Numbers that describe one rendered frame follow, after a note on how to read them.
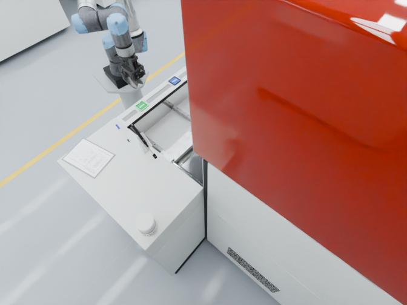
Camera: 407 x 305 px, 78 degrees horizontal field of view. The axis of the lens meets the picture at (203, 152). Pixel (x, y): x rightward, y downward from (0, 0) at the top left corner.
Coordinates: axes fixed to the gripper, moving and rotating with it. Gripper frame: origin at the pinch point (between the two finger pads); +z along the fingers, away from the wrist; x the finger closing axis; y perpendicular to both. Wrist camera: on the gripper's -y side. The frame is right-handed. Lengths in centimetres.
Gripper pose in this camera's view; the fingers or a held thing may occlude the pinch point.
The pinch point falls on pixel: (134, 85)
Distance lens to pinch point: 135.0
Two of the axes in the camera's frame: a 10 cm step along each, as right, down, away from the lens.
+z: 0.1, 5.3, 8.5
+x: 6.5, -6.5, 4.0
